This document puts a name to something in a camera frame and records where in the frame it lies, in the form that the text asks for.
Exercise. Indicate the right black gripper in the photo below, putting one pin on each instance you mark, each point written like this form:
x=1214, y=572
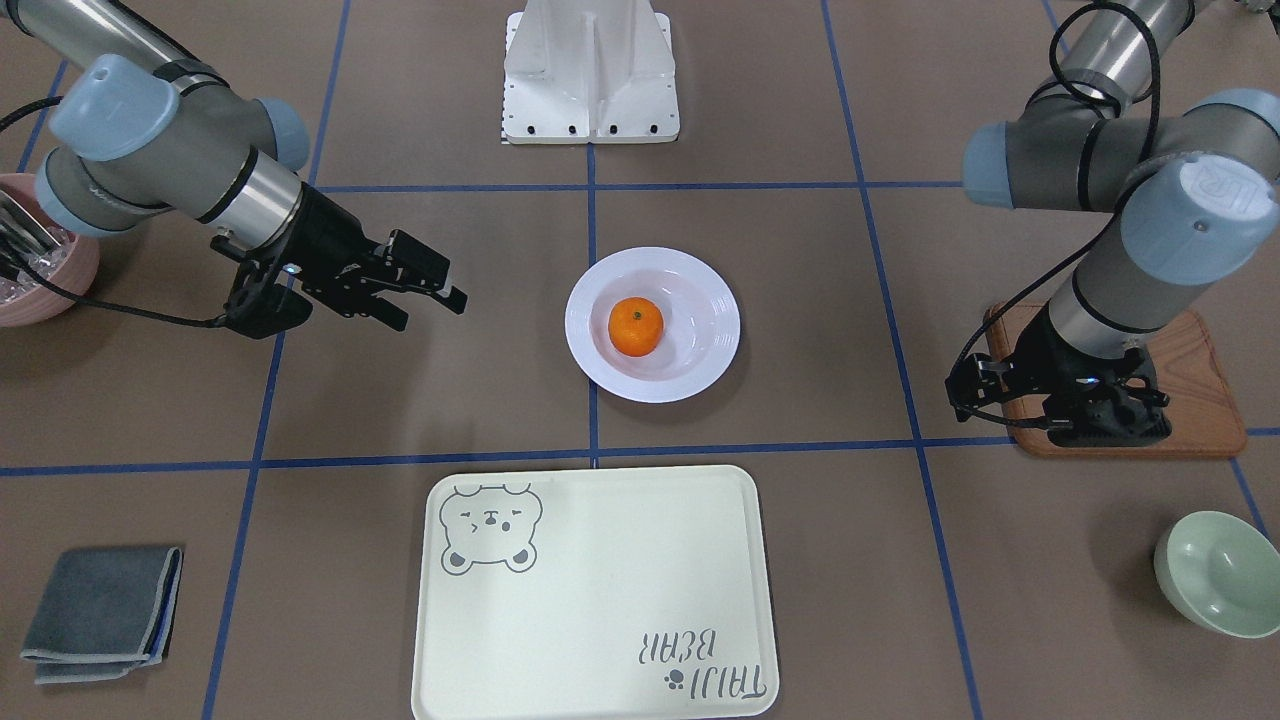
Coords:
x=332, y=238

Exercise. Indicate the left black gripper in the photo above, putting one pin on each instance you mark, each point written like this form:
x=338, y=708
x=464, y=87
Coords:
x=1052, y=350

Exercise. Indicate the orange fruit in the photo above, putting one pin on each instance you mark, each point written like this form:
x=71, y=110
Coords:
x=635, y=326

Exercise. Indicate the white round plate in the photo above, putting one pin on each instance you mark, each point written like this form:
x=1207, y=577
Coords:
x=702, y=324

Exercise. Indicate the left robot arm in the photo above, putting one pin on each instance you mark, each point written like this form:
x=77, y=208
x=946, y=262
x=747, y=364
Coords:
x=1189, y=201

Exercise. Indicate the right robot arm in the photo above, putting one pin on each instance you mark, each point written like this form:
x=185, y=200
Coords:
x=148, y=128

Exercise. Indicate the white bear tray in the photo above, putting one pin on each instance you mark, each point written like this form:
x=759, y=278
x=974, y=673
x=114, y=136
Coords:
x=638, y=593

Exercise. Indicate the wooden serving board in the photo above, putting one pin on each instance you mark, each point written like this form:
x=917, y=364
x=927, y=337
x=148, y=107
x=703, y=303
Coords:
x=1205, y=421

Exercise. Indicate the green ceramic bowl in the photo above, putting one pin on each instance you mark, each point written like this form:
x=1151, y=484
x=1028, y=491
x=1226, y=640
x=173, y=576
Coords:
x=1221, y=573

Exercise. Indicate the pink bowl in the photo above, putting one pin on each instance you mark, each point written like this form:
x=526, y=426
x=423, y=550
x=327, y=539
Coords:
x=75, y=276

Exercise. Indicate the clear ice cubes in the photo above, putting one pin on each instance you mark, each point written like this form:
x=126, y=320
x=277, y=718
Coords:
x=19, y=249

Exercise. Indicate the grey folded cloth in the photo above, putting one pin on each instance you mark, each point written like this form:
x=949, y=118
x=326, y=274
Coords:
x=105, y=611

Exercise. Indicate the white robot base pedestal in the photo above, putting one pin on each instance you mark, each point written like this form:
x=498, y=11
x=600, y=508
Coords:
x=589, y=72

